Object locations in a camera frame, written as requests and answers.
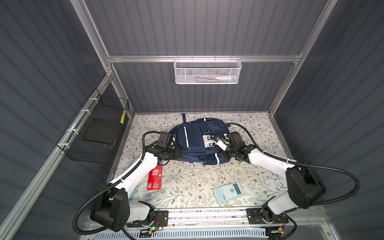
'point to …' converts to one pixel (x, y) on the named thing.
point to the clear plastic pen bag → (151, 195)
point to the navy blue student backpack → (195, 139)
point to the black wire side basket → (97, 106)
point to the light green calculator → (228, 192)
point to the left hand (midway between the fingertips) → (179, 152)
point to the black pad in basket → (102, 130)
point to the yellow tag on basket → (123, 118)
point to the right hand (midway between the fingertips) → (223, 147)
